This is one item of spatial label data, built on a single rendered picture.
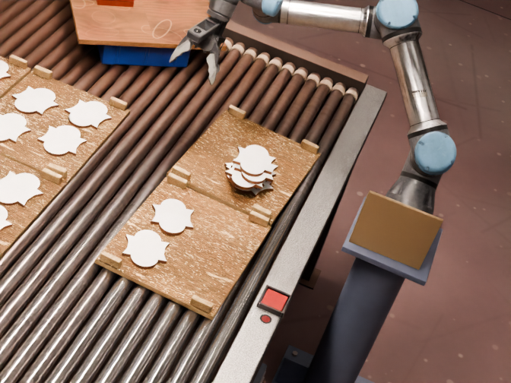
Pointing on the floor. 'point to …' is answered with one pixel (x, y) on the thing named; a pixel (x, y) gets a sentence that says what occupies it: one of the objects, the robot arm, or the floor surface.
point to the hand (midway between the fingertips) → (188, 74)
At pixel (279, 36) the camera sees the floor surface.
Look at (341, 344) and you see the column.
